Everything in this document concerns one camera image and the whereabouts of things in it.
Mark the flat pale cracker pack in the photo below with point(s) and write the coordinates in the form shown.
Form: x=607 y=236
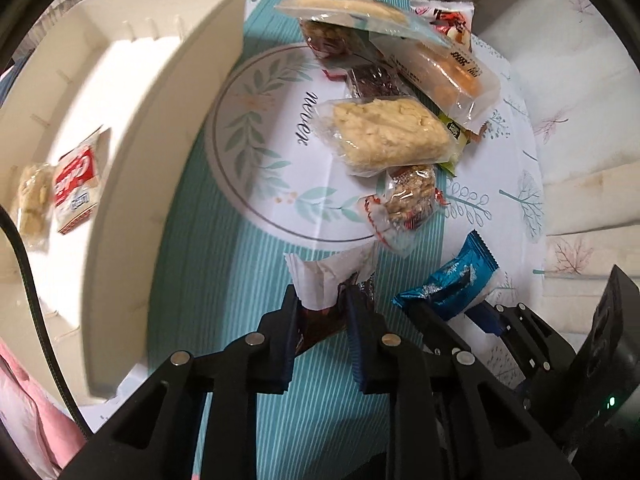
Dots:
x=368 y=15

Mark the white plastic storage bin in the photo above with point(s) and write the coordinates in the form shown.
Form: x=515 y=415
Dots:
x=141 y=76

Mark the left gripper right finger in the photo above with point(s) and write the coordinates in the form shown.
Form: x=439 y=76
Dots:
x=450 y=418

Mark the dark date bar pack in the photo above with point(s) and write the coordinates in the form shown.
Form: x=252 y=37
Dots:
x=369 y=81

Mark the red white wafer pack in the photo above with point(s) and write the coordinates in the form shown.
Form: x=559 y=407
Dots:
x=77 y=180

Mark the blue foil snack pack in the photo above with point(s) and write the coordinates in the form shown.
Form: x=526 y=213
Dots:
x=457 y=285

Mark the teal white patterned tablecloth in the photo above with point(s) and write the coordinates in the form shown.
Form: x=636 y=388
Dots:
x=259 y=185

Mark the walnut nut bar pack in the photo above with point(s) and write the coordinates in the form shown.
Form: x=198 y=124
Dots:
x=407 y=200

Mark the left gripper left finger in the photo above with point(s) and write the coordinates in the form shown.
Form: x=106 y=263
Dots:
x=196 y=411

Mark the red white hawthorn snack bag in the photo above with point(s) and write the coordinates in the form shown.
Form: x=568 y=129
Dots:
x=452 y=18

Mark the orange bread clear pack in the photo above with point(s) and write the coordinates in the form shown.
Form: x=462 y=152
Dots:
x=461 y=86

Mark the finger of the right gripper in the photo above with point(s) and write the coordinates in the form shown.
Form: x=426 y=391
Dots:
x=438 y=338
x=539 y=356

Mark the yellow crumbly cake pack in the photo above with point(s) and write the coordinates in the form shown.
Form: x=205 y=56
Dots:
x=372 y=135

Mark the white snack pack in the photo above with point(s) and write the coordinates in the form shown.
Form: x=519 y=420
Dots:
x=316 y=282

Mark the pale crispy snack in bin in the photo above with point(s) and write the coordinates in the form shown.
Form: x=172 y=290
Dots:
x=33 y=204

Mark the green wrapper snack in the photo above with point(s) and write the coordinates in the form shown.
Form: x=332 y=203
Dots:
x=463 y=137

